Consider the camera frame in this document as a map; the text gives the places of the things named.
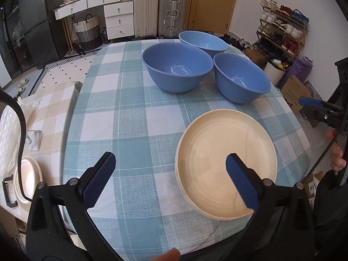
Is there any stack of small cream plates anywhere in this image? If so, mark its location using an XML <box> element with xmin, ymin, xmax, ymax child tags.
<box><xmin>13</xmin><ymin>156</ymin><xmax>43</xmax><ymax>212</ymax></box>

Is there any cream suitcase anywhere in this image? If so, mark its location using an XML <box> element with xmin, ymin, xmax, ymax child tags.
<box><xmin>133</xmin><ymin>0</ymin><xmax>159</xmax><ymax>38</ymax></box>

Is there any right hand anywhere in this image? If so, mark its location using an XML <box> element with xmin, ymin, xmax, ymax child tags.
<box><xmin>330</xmin><ymin>141</ymin><xmax>347</xmax><ymax>171</ymax></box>

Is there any cream deep plate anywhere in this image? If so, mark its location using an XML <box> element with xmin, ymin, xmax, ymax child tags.
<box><xmin>175</xmin><ymin>109</ymin><xmax>277</xmax><ymax>220</ymax></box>

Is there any cardboard box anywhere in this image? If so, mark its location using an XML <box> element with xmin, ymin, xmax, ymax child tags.
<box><xmin>281</xmin><ymin>75</ymin><xmax>311</xmax><ymax>114</ymax></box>

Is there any white bubble wrap bag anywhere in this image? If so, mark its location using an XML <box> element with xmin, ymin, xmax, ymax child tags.
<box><xmin>1</xmin><ymin>97</ymin><xmax>41</xmax><ymax>179</ymax></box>

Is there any beige checked tablecloth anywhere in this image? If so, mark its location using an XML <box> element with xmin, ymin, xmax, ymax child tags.
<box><xmin>0</xmin><ymin>81</ymin><xmax>82</xmax><ymax>221</ymax></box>

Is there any shoe rack with shoes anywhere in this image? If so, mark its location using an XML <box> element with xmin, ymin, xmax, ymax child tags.
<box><xmin>256</xmin><ymin>0</ymin><xmax>310</xmax><ymax>59</ymax></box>

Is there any silver suitcase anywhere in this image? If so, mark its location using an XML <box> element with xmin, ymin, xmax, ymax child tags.
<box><xmin>157</xmin><ymin>0</ymin><xmax>187</xmax><ymax>38</ymax></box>

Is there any purple bag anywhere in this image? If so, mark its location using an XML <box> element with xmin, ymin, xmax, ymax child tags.
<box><xmin>277</xmin><ymin>56</ymin><xmax>313</xmax><ymax>89</ymax></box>

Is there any white dressing desk with drawers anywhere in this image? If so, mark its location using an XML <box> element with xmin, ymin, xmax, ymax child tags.
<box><xmin>54</xmin><ymin>0</ymin><xmax>134</xmax><ymax>40</ymax></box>

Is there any ribbed blue bowl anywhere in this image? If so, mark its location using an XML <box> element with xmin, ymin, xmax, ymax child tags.
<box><xmin>214</xmin><ymin>52</ymin><xmax>272</xmax><ymax>104</ymax></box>

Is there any left hand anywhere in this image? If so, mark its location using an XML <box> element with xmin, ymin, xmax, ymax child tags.
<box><xmin>151</xmin><ymin>248</ymin><xmax>181</xmax><ymax>261</ymax></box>

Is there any white trash bin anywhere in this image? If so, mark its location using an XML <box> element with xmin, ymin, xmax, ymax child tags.
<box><xmin>264</xmin><ymin>59</ymin><xmax>286</xmax><ymax>86</ymax></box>

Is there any black cable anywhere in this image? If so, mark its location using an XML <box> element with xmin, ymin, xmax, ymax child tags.
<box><xmin>0</xmin><ymin>89</ymin><xmax>33</xmax><ymax>202</ymax></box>

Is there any teal checked tablecloth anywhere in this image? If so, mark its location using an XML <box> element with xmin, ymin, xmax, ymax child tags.
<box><xmin>63</xmin><ymin>40</ymin><xmax>311</xmax><ymax>260</ymax></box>

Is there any black refrigerator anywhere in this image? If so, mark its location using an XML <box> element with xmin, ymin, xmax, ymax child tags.
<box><xmin>18</xmin><ymin>0</ymin><xmax>68</xmax><ymax>68</ymax></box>

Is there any wooden door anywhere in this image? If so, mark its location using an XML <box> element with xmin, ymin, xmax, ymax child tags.
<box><xmin>185</xmin><ymin>0</ymin><xmax>236</xmax><ymax>34</ymax></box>

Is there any woven laundry basket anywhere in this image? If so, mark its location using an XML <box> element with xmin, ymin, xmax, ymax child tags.
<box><xmin>73</xmin><ymin>13</ymin><xmax>103</xmax><ymax>51</ymax></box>

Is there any large blue bowl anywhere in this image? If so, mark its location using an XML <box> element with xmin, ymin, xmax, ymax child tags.
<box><xmin>142</xmin><ymin>42</ymin><xmax>214</xmax><ymax>93</ymax></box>

